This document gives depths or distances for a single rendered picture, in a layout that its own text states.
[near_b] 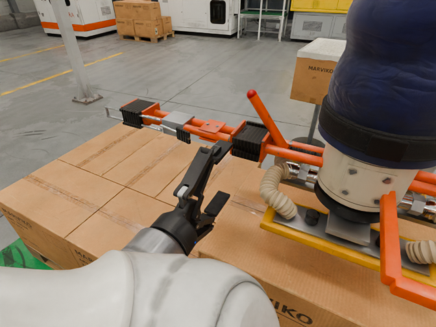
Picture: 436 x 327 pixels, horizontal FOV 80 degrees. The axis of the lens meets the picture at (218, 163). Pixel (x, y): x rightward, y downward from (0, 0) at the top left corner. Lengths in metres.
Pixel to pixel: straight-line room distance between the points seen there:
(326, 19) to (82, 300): 7.82
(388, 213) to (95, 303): 0.45
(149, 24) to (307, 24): 4.07
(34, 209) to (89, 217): 0.31
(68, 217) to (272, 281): 1.11
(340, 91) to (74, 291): 0.44
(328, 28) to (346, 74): 7.43
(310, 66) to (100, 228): 1.88
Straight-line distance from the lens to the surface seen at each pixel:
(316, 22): 7.90
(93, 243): 1.33
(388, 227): 0.49
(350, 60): 0.48
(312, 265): 0.71
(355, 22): 0.47
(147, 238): 0.38
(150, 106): 0.78
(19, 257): 2.25
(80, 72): 4.24
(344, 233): 0.58
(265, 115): 0.59
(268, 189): 0.58
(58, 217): 1.53
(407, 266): 0.62
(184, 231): 0.40
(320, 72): 2.31
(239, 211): 0.79
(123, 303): 0.18
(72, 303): 0.19
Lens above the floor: 1.52
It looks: 37 degrees down
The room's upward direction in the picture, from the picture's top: straight up
